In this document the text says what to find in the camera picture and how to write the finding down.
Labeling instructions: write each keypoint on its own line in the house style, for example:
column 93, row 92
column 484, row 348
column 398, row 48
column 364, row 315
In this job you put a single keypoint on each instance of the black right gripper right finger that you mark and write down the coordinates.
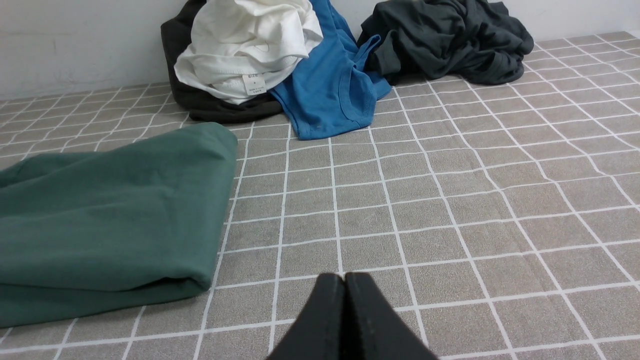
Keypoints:
column 372, row 330

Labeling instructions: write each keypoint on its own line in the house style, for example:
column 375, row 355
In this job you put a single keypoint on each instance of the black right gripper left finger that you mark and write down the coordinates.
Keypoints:
column 316, row 333

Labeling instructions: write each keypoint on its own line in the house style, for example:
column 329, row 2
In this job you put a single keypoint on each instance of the green long-sleeved shirt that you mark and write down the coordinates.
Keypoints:
column 83, row 233

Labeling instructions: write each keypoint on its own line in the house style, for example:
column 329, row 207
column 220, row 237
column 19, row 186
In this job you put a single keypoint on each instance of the white crumpled shirt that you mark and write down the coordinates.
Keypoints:
column 240, row 49

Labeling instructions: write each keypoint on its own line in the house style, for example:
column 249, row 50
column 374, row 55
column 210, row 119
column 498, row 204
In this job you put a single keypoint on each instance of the dark grey crumpled shirt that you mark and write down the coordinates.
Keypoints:
column 474, row 39

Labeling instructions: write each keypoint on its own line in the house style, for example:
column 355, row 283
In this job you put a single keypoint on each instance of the grey checked tablecloth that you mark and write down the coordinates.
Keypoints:
column 500, row 222

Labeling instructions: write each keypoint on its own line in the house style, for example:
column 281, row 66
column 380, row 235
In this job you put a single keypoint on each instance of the blue tank top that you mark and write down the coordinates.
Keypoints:
column 331, row 92

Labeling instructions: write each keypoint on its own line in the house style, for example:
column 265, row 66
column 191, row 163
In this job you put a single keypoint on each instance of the black garment under pile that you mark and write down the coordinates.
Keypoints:
column 201, row 105

